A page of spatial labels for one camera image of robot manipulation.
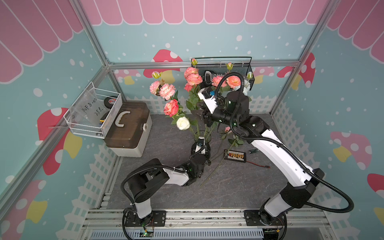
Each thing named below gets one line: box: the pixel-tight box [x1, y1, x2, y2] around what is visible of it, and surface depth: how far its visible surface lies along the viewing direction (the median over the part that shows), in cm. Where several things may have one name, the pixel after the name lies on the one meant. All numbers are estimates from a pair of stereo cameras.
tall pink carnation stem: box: [149, 58, 203, 138], surface depth 70 cm
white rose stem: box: [171, 113, 200, 140], surface depth 59 cm
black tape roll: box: [104, 97, 117, 109], surface depth 82 cm
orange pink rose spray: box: [212, 62, 242, 89], surface depth 68 cm
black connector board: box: [223, 149, 247, 163], surface depth 96 cm
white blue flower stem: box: [242, 71, 253, 96], surface depth 71 cm
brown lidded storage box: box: [104, 101, 153, 158], surface depth 92 cm
